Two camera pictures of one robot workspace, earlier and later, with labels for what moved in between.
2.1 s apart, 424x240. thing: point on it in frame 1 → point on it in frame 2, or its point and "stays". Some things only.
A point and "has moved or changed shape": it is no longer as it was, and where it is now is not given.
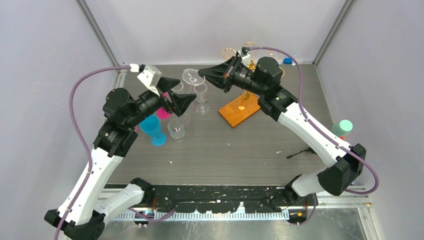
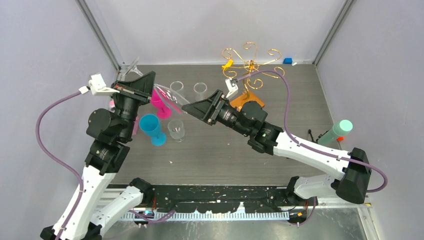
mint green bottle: (343, 128) stays
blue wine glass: (150, 124) stays
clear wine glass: (200, 90) stays
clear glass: (191, 77) has moved or changed shape
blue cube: (287, 61) stays
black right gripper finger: (221, 71) → (205, 108)
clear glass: (176, 129) stays
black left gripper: (179, 102) → (140, 89)
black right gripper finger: (216, 80) → (202, 115)
